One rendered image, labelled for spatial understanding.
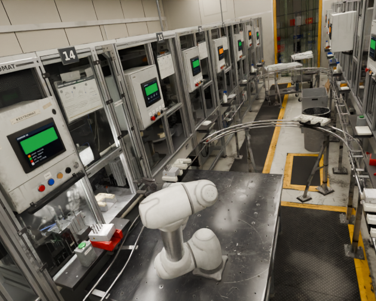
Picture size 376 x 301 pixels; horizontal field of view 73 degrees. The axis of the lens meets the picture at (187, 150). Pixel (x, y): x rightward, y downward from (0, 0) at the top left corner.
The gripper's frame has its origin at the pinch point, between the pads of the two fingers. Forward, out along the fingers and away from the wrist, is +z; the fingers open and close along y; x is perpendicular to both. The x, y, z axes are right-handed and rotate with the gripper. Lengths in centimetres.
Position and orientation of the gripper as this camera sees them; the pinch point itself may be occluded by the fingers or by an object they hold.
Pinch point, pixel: (138, 186)
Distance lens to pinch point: 178.4
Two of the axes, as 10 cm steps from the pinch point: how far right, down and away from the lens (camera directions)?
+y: -1.8, -8.9, -4.2
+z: -9.1, -0.2, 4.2
